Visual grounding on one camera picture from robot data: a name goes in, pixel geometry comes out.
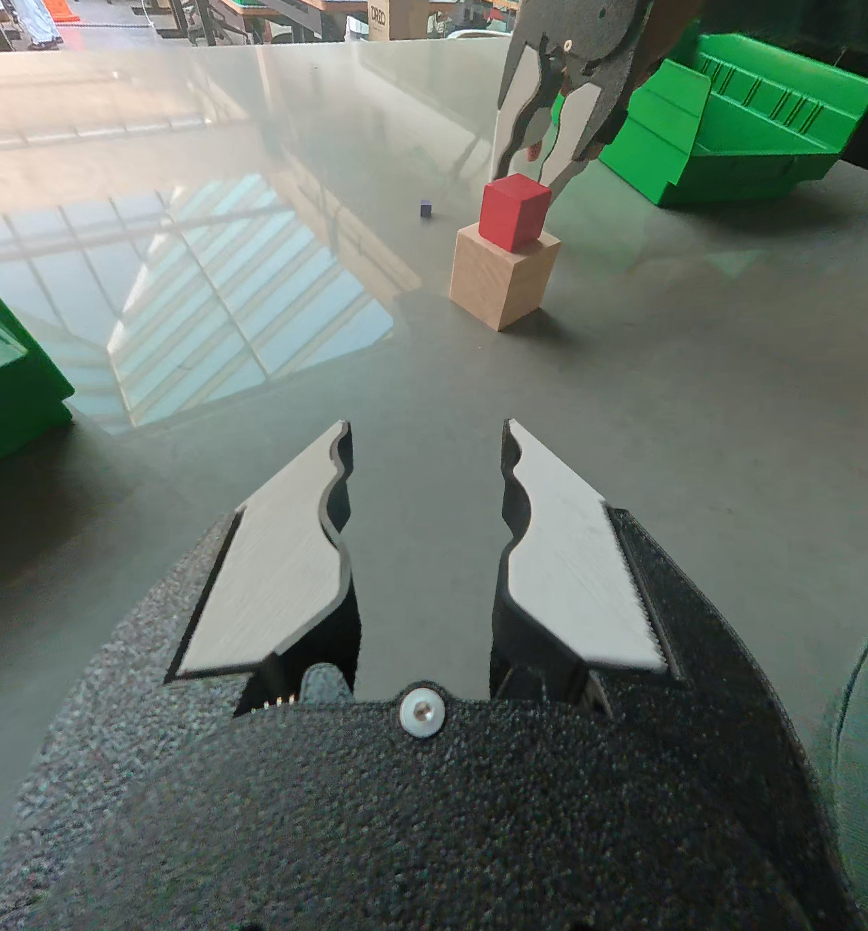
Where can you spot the orange traffic cone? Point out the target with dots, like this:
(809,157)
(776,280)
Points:
(63,9)

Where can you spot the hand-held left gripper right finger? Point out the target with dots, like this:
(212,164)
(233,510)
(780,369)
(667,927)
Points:
(579,574)

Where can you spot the large plain wooden cube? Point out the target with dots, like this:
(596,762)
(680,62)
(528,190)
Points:
(499,284)

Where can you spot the green plastic bin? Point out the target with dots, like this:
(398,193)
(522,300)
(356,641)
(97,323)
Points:
(12,407)
(732,145)

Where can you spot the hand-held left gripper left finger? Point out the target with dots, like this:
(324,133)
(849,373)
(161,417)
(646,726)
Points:
(267,582)

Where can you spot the red wooden cube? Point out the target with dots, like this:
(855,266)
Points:
(514,214)

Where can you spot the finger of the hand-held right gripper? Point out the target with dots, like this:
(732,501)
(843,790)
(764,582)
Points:
(518,94)
(578,123)

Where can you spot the small cardboard box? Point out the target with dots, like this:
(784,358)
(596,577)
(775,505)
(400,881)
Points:
(397,18)

